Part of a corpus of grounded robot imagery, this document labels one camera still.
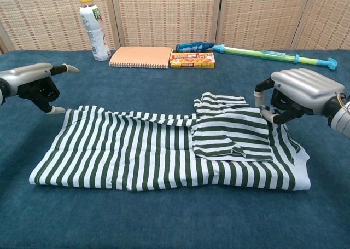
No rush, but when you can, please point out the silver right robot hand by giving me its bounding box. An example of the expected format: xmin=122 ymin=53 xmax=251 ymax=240
xmin=253 ymin=68 xmax=346 ymax=125

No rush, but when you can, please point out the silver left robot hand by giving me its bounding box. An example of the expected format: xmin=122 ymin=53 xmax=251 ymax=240
xmin=0 ymin=62 xmax=80 ymax=115

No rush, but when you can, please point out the green white striped T-shirt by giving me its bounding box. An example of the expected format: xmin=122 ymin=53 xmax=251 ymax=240
xmin=28 ymin=92 xmax=312 ymax=192

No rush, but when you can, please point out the green blue water pump toy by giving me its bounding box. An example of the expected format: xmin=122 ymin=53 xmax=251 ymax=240
xmin=212 ymin=44 xmax=338 ymax=71

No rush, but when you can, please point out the white drink bottle yellow cap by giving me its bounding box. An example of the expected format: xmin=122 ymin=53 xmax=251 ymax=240
xmin=78 ymin=0 xmax=112 ymax=61

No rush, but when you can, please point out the orange spiral notebook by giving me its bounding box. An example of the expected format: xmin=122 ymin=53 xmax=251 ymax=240
xmin=109 ymin=46 xmax=172 ymax=69

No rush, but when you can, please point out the yellow curry box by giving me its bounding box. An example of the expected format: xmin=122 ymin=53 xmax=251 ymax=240
xmin=170 ymin=51 xmax=216 ymax=68

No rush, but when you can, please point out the blue tube bottle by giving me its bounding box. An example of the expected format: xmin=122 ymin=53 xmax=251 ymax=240
xmin=175 ymin=42 xmax=215 ymax=53

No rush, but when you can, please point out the woven bamboo folding screen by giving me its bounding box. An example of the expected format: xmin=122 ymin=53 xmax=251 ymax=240
xmin=0 ymin=0 xmax=350 ymax=53

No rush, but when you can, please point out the blue table cover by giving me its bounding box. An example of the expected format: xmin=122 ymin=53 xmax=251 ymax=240
xmin=0 ymin=49 xmax=350 ymax=249

